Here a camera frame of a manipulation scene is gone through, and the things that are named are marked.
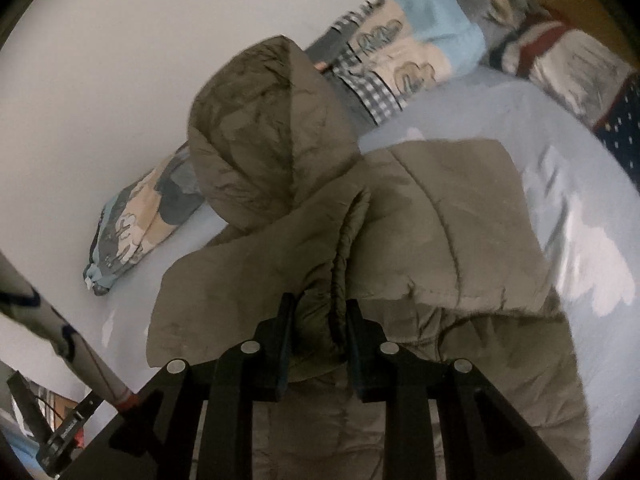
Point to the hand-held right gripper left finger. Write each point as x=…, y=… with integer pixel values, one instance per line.
x=285, y=355

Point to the wooden headboard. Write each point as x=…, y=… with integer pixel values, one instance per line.
x=585, y=5

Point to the patchwork elephant print blanket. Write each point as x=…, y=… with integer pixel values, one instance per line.
x=430, y=25

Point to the light blue bed sheet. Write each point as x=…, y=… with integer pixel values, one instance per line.
x=500, y=110

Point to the olive puffer jacket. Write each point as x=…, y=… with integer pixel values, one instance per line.
x=425, y=210

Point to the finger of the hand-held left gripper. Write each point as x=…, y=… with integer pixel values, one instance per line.
x=27, y=405

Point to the striped starry printed pillow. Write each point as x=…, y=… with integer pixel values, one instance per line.
x=575, y=65

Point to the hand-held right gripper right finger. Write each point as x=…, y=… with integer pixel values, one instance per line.
x=354, y=355

